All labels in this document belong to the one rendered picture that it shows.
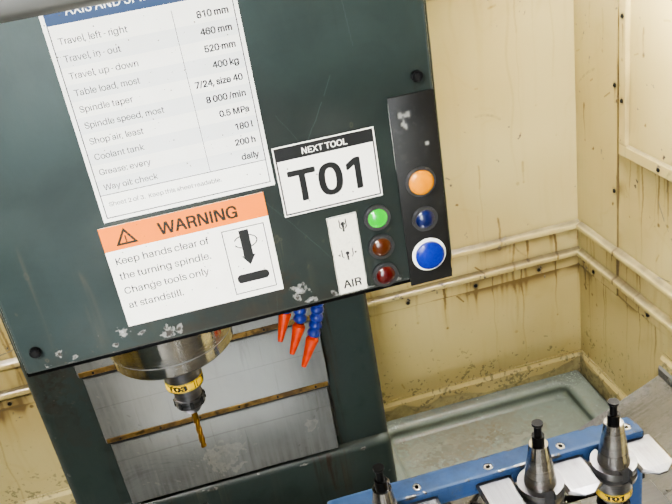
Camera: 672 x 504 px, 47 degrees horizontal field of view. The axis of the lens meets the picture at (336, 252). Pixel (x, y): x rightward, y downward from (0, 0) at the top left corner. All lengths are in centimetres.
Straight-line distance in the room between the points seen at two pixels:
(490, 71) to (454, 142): 19
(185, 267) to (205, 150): 12
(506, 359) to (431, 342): 24
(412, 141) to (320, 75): 11
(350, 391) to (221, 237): 100
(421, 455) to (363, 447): 42
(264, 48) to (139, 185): 17
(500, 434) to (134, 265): 160
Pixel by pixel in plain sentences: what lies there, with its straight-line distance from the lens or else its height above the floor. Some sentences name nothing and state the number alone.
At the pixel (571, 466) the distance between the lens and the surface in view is 118.
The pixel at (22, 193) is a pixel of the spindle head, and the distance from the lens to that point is 73.
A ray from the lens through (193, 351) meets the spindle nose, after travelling 95.
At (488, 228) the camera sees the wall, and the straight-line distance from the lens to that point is 203.
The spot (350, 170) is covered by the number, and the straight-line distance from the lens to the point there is 73.
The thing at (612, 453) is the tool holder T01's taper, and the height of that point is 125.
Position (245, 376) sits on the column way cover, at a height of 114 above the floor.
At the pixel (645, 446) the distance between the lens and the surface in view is 122.
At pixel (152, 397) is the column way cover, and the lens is 159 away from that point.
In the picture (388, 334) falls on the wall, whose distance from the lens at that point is 208.
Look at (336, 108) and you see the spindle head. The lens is 72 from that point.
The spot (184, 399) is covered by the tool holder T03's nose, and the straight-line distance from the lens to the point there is 105.
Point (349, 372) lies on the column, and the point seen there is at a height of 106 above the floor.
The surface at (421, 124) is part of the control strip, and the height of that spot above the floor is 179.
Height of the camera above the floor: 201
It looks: 26 degrees down
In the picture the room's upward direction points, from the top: 10 degrees counter-clockwise
